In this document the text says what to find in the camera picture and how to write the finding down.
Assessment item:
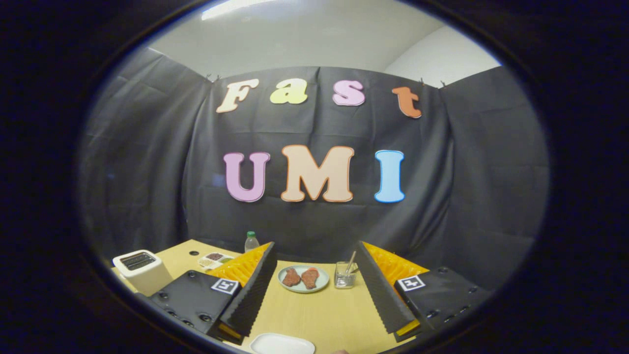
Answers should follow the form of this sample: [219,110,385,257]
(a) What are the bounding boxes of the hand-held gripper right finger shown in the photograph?
[355,241,492,343]

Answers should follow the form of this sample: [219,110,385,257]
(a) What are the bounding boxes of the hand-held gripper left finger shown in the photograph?
[147,241,278,345]

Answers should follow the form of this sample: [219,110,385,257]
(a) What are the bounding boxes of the small clear glass jar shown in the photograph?
[334,262,358,290]

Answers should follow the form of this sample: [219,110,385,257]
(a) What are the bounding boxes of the small divided seasoning tray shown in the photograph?
[198,252,234,270]

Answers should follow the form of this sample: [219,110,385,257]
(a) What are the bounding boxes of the white oval plate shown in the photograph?
[250,333,316,354]

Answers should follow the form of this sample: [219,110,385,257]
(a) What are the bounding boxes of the pale green plate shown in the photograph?
[278,265,330,294]

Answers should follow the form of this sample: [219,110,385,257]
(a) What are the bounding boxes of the white toaster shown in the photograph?
[112,249,173,296]

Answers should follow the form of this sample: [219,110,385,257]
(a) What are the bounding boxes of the black backdrop cloth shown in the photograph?
[79,47,550,291]

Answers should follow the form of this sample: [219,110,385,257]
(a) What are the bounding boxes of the ceiling light panel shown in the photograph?
[201,0,276,20]

